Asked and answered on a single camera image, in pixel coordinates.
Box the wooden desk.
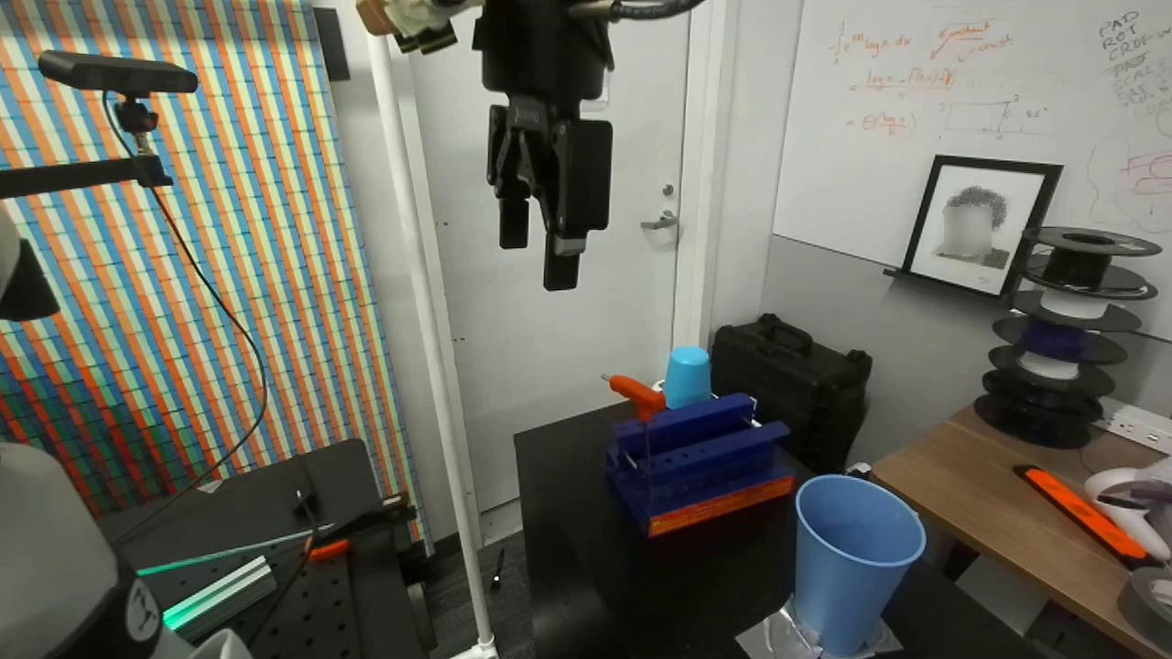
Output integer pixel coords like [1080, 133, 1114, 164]
[873, 402, 1172, 659]

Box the black camera on stand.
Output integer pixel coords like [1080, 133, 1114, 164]
[35, 48, 201, 103]

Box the grey white robot base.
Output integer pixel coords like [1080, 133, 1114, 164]
[0, 437, 126, 659]

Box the white wall outlet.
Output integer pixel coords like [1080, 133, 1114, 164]
[1098, 400, 1172, 456]

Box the silver door handle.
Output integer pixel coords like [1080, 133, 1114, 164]
[637, 181, 687, 239]

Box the large blue cup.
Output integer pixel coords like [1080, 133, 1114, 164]
[787, 471, 931, 659]

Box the metal bar with green light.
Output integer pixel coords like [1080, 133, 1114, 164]
[129, 527, 319, 641]

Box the black perforated breadboard table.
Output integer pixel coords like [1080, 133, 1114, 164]
[96, 437, 433, 659]

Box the whiteboard with writing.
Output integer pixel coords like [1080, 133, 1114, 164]
[770, 0, 1172, 304]

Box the black wall box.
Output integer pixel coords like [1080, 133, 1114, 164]
[311, 5, 356, 85]

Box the multicolour striped backdrop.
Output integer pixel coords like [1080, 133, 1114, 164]
[0, 0, 419, 524]

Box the black hard case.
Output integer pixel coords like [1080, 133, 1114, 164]
[709, 312, 876, 477]

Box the orange handled hand tool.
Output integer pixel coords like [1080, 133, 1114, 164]
[300, 492, 422, 572]

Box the black framed picture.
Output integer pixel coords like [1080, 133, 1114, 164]
[899, 153, 1065, 304]

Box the white handheld device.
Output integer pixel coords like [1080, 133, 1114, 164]
[1080, 454, 1172, 550]

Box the blue tool holder orange base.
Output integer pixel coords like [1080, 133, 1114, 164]
[604, 393, 798, 542]

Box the black camera cable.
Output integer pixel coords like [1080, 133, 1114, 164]
[98, 90, 273, 492]

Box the black filament spool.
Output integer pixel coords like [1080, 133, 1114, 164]
[972, 371, 1112, 454]
[1021, 223, 1164, 308]

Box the orange utility knife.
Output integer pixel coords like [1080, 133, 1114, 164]
[1010, 463, 1158, 566]

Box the white door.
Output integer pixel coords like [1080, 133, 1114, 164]
[406, 12, 712, 515]

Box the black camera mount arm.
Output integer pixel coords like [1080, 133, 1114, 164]
[0, 90, 175, 201]

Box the white filament spool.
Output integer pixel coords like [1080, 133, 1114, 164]
[986, 343, 1121, 394]
[1008, 290, 1147, 337]

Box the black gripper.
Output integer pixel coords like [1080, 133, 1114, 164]
[483, 90, 618, 297]

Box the purple filament spool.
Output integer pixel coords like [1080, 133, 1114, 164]
[991, 314, 1147, 365]

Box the white vertical pole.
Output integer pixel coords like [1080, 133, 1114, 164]
[363, 28, 501, 659]

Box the small blue cup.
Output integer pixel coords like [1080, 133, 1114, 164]
[659, 343, 720, 412]

